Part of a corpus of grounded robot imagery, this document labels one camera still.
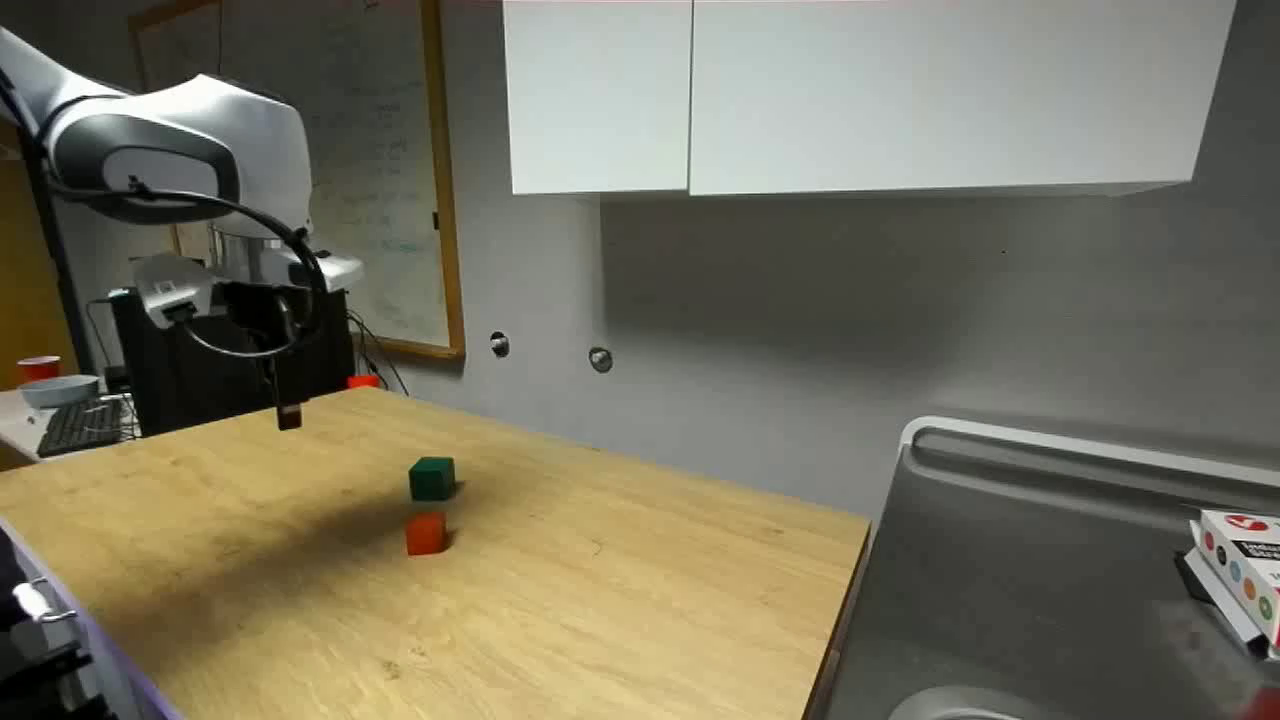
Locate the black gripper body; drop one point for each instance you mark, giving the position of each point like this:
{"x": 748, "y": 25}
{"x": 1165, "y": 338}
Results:
{"x": 234, "y": 373}

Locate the orange wooden block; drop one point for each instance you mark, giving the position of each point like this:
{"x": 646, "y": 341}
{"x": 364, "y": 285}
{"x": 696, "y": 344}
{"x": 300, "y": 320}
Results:
{"x": 424, "y": 533}

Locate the white grey Franka robot arm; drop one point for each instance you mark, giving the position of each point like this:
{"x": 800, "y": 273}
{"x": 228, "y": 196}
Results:
{"x": 201, "y": 127}

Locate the green wooden block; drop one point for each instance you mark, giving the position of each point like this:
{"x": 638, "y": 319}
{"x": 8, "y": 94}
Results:
{"x": 432, "y": 476}

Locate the small orange object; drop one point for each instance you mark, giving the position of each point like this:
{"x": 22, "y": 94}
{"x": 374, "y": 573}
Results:
{"x": 363, "y": 382}

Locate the black keyboard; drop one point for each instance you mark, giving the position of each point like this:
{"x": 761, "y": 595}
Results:
{"x": 80, "y": 427}

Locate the red cup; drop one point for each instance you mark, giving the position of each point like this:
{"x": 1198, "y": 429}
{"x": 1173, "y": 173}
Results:
{"x": 36, "y": 370}

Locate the wood framed whiteboard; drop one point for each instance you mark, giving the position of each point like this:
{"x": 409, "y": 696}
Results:
{"x": 387, "y": 173}

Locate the stainless steel sink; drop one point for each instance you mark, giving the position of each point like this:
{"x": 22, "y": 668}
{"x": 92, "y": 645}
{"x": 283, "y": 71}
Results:
{"x": 1040, "y": 584}

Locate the white box with coloured dots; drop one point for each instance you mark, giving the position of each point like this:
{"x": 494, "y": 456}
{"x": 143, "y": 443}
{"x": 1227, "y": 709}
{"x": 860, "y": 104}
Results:
{"x": 1246, "y": 561}

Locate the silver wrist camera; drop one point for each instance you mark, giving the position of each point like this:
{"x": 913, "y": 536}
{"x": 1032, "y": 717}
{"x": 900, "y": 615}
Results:
{"x": 166, "y": 285}

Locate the round metal wall knob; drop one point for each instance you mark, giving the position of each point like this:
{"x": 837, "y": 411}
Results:
{"x": 499, "y": 344}
{"x": 603, "y": 358}

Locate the grey black device with bracket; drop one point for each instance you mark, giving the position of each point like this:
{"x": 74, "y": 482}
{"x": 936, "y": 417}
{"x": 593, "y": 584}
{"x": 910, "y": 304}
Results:
{"x": 55, "y": 640}

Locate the narrow white wall cabinet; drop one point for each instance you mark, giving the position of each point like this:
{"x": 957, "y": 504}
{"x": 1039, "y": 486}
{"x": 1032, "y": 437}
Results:
{"x": 599, "y": 94}

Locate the wide white wall cabinet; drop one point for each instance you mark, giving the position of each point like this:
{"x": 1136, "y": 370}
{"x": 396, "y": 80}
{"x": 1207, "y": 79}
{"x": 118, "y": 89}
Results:
{"x": 953, "y": 94}

